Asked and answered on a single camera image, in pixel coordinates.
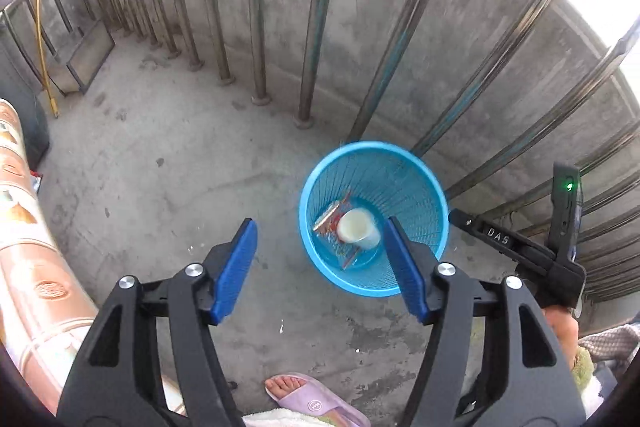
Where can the orange patterned tiled ledge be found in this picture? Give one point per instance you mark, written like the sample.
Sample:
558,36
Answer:
30,257

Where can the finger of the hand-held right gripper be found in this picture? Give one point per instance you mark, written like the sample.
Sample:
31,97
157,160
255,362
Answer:
470,222

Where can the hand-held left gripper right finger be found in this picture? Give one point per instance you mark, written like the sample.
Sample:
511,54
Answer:
405,267

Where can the grey mesh cloth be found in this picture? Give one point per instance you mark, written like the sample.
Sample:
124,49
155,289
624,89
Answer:
612,342

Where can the clear plastic wrapper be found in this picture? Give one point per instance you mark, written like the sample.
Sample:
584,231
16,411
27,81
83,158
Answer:
347,258

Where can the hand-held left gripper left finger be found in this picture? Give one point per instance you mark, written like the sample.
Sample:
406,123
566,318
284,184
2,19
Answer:
235,277

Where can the metal framed glass pane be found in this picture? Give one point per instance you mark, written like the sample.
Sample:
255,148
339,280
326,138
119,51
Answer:
90,52

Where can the row of metal railing bars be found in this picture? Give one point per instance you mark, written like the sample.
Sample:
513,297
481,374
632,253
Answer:
257,32

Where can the red striped snack wrapper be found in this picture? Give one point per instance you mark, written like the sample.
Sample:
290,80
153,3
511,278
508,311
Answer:
327,217

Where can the white towel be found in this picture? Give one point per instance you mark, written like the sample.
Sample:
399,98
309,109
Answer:
280,419

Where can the person's bare foot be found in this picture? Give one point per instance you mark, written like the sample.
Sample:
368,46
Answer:
285,389

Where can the white paper cup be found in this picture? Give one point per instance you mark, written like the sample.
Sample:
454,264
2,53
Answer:
357,227

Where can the green fleece garment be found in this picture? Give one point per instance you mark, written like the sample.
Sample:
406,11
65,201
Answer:
585,372

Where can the person's right forearm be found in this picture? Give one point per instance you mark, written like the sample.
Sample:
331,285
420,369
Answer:
562,332

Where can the lilac slipper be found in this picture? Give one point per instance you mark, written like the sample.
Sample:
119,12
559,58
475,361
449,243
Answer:
325,402

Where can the blue plastic mesh basket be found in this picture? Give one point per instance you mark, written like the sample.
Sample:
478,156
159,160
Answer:
390,172

